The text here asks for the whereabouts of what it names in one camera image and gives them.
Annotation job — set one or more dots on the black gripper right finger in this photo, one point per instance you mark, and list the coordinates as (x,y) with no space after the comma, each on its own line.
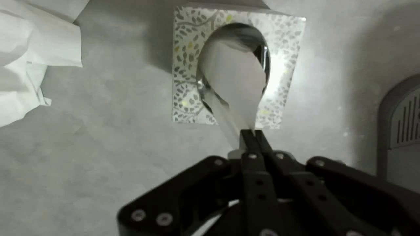
(342,200)

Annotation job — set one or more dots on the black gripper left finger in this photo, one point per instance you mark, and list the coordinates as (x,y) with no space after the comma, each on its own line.
(210,196)

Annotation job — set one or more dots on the grey patterned tissue box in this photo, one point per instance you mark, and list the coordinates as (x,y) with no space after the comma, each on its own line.
(284,52)

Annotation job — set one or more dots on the grey single-serve coffee maker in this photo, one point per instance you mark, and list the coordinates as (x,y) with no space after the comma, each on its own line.
(402,131)

